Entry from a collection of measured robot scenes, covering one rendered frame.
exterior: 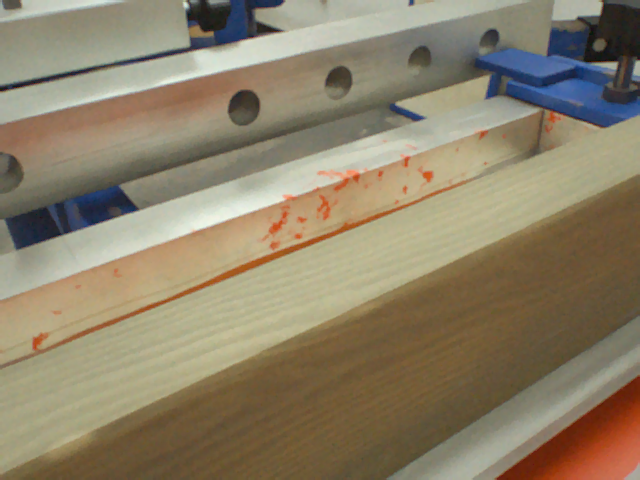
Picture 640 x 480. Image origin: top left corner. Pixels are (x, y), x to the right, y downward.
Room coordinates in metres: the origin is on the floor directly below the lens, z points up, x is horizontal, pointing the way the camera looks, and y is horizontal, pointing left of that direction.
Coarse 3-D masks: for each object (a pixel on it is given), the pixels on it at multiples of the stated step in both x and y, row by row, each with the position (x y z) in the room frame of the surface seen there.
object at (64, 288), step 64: (448, 128) 0.36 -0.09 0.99; (512, 128) 0.36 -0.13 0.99; (576, 128) 0.36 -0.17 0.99; (256, 192) 0.28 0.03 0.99; (320, 192) 0.29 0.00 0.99; (384, 192) 0.31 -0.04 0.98; (0, 256) 0.23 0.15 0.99; (64, 256) 0.23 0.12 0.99; (128, 256) 0.23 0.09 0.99; (192, 256) 0.24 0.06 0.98; (256, 256) 0.26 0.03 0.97; (0, 320) 0.20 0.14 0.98; (64, 320) 0.21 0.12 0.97
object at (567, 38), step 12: (600, 0) 0.95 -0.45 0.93; (552, 24) 0.86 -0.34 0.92; (564, 24) 0.86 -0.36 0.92; (576, 24) 0.86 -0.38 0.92; (588, 24) 0.85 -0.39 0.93; (552, 36) 0.84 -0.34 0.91; (564, 36) 0.84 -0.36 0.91; (576, 36) 0.84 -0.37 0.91; (588, 36) 0.84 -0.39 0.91; (192, 48) 0.82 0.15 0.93; (204, 48) 0.82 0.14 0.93; (552, 48) 0.84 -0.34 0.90; (564, 48) 0.84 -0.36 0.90; (576, 48) 0.84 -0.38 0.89; (588, 48) 0.84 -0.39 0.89; (600, 48) 0.84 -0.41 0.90; (144, 60) 0.82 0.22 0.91; (588, 60) 0.84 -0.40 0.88; (600, 60) 0.84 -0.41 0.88; (612, 60) 0.84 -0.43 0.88
